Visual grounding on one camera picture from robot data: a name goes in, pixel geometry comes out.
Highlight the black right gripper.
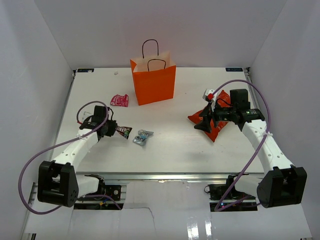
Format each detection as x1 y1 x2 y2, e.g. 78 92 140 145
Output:
194 100 237 134

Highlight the purple brown candy packet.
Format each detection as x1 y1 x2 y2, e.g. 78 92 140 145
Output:
115 126 133 139

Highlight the large red chips bag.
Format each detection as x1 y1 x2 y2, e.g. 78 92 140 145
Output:
187 90 231 143

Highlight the silver blue snack packet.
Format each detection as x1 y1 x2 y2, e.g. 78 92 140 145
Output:
133 129 154 146

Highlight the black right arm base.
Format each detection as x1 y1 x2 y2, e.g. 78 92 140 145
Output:
203 174 260 212

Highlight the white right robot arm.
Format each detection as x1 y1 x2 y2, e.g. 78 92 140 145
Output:
194 89 307 208

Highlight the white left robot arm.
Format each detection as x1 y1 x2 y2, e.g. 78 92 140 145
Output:
37 105 118 208

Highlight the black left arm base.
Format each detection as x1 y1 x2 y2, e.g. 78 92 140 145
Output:
73 174 124 211

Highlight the orange paper bag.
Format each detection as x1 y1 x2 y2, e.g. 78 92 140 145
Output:
130 39 177 106

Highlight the pink red snack packet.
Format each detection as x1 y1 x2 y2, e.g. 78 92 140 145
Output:
110 94 129 108

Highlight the black table corner label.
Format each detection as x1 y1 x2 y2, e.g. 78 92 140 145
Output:
225 67 243 72

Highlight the left black corner label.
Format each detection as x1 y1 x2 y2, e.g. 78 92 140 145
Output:
76 68 95 73

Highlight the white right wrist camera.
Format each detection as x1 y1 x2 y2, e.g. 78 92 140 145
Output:
202 88 217 111

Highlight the aluminium table edge rail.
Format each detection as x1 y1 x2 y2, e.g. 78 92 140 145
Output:
243 66 260 109

